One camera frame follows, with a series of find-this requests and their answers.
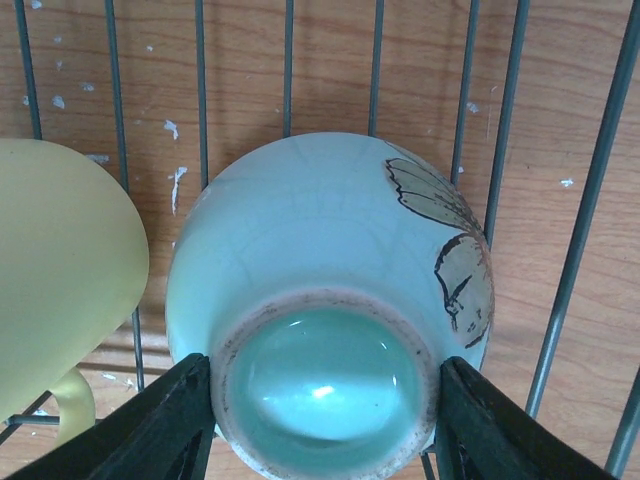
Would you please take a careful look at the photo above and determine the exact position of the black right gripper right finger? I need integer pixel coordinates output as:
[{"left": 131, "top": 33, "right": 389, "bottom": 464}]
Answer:
[{"left": 435, "top": 356, "right": 613, "bottom": 479}]

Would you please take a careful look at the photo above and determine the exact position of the dark wire dish rack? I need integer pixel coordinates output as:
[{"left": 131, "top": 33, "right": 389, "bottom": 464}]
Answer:
[{"left": 0, "top": 0, "right": 640, "bottom": 480}]

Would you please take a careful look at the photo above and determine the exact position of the yellow mug white inside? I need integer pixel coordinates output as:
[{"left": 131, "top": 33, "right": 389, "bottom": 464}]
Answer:
[{"left": 1, "top": 138, "right": 149, "bottom": 444}]

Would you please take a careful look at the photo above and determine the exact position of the light green ceramic bowl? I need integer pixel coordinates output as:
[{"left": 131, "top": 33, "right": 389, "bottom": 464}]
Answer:
[{"left": 165, "top": 132, "right": 495, "bottom": 479}]

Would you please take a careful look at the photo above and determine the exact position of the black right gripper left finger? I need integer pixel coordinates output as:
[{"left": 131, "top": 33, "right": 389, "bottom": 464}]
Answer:
[{"left": 9, "top": 353, "right": 215, "bottom": 480}]

